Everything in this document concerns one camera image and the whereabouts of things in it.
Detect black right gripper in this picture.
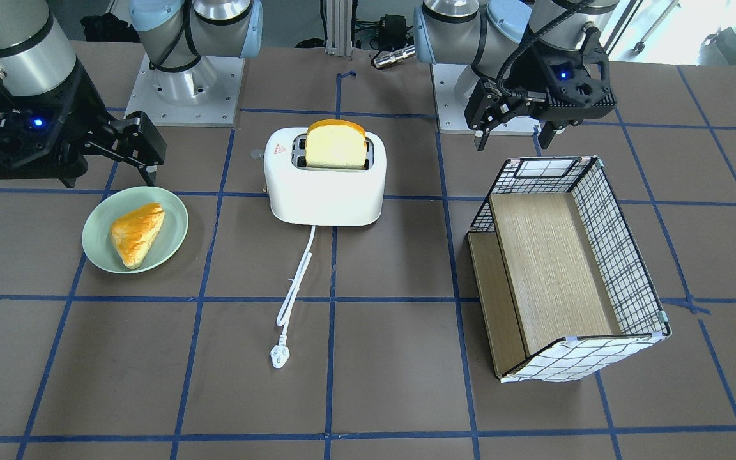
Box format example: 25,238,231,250
0,61,167,187

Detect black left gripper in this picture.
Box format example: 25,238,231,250
464,38,617,151

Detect white two-slot toaster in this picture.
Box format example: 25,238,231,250
264,127,387,226

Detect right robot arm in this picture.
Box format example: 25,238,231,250
0,1,263,188

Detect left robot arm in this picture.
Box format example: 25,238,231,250
414,1,617,151

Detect golden triangular pastry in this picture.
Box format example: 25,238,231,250
110,202,165,269

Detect pale green plate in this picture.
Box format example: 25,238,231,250
82,186,189,273

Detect silver metal cylinder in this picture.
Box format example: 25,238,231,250
371,45,417,70

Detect black power adapter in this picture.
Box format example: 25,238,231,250
377,14,407,43

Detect toast bread slice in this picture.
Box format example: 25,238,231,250
305,119,367,169

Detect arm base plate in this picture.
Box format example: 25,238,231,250
431,63,538,136
125,56,246,128

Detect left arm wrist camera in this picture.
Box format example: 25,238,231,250
529,22,617,123

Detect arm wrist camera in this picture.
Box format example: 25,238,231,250
0,73,88,188
529,22,617,123

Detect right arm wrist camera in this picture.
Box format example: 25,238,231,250
0,73,88,188

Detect wire grid wooden shelf box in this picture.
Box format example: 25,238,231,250
466,157,672,383

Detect aluminium frame post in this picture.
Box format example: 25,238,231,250
321,0,355,60

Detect white toaster power cord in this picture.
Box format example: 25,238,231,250
269,224,316,371

